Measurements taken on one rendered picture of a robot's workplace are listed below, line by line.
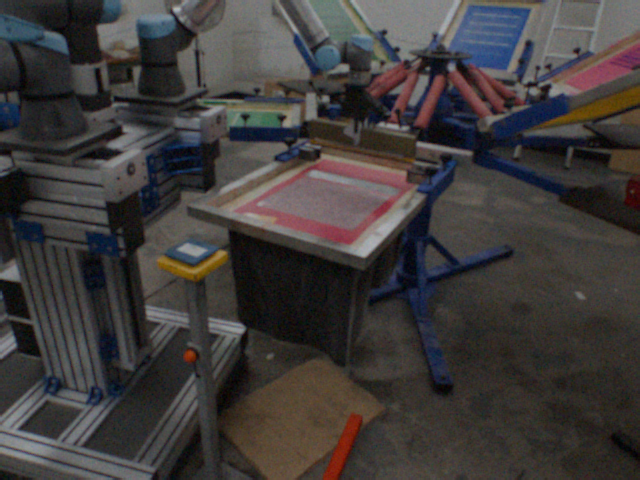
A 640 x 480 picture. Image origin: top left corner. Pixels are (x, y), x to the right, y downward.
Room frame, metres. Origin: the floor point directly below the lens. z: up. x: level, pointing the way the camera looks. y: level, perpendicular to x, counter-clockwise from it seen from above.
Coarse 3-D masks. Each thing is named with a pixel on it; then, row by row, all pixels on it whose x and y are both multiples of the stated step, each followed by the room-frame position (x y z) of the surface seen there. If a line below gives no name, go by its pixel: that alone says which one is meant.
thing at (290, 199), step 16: (304, 176) 1.75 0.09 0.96; (352, 176) 1.77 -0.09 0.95; (272, 192) 1.58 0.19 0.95; (288, 192) 1.59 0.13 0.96; (304, 192) 1.59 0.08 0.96; (320, 192) 1.60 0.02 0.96; (336, 192) 1.61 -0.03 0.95; (240, 208) 1.44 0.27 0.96; (256, 208) 1.45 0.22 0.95; (272, 208) 1.45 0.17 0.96; (288, 208) 1.46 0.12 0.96; (304, 208) 1.46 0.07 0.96; (288, 224) 1.35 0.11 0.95
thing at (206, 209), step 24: (264, 168) 1.72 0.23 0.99; (288, 168) 1.81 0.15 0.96; (408, 168) 1.85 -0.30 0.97; (216, 192) 1.48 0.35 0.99; (240, 192) 1.55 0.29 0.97; (192, 216) 1.37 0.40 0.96; (216, 216) 1.32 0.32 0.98; (240, 216) 1.31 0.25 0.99; (408, 216) 1.39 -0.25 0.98; (288, 240) 1.21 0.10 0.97; (312, 240) 1.19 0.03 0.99; (384, 240) 1.22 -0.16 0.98; (360, 264) 1.11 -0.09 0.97
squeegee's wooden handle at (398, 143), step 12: (312, 120) 1.83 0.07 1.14; (324, 120) 1.83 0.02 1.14; (312, 132) 1.83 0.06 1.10; (324, 132) 1.81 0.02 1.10; (336, 132) 1.79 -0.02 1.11; (360, 132) 1.74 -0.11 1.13; (372, 132) 1.72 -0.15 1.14; (384, 132) 1.71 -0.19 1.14; (360, 144) 1.74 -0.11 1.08; (372, 144) 1.72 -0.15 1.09; (384, 144) 1.70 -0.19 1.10; (396, 144) 1.68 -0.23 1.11; (408, 144) 1.66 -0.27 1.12; (408, 156) 1.66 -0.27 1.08
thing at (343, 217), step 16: (368, 176) 1.77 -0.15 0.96; (384, 176) 1.78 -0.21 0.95; (400, 176) 1.79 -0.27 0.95; (352, 192) 1.61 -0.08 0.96; (368, 192) 1.62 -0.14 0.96; (400, 192) 1.63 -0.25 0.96; (320, 208) 1.47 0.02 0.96; (336, 208) 1.47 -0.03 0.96; (352, 208) 1.48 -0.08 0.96; (368, 208) 1.48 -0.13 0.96; (384, 208) 1.49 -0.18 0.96; (304, 224) 1.35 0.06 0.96; (320, 224) 1.35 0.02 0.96; (336, 224) 1.36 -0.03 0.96; (352, 224) 1.36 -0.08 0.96; (368, 224) 1.37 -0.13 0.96; (336, 240) 1.26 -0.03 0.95; (352, 240) 1.26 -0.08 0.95
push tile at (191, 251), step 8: (192, 240) 1.19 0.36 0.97; (176, 248) 1.15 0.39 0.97; (184, 248) 1.15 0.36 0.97; (192, 248) 1.15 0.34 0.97; (200, 248) 1.15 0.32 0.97; (208, 248) 1.15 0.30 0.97; (216, 248) 1.16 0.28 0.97; (168, 256) 1.11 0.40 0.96; (176, 256) 1.11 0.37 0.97; (184, 256) 1.11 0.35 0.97; (192, 256) 1.11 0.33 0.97; (200, 256) 1.11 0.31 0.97; (208, 256) 1.12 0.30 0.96; (192, 264) 1.08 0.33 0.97
